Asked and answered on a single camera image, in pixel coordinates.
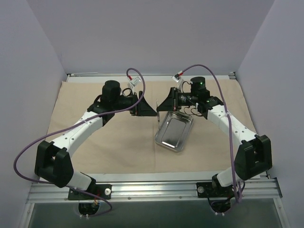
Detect stainless steel instrument tray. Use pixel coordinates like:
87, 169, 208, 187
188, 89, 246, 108
155, 112, 193, 152

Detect beige cloth wrap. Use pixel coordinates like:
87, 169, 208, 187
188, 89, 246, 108
48, 79, 257, 174

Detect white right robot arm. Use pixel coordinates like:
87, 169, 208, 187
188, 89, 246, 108
157, 76, 273, 196

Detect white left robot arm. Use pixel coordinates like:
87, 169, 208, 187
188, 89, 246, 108
34, 80, 157, 199

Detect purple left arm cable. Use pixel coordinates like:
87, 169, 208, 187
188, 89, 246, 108
13, 67, 146, 218

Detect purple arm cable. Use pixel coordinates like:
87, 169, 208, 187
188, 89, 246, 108
13, 67, 146, 218
180, 64, 245, 213

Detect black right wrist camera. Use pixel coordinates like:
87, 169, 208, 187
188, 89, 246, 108
171, 71, 184, 90

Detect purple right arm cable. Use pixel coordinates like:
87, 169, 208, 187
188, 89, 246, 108
180, 64, 245, 213

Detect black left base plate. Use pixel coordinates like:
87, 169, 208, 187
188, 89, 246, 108
67, 183, 112, 200

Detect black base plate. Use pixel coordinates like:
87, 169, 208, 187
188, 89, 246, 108
196, 181, 235, 198
67, 183, 112, 200

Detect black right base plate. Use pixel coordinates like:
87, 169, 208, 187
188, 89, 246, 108
196, 181, 235, 198

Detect aluminium front rail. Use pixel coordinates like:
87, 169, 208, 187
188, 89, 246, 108
27, 178, 282, 203

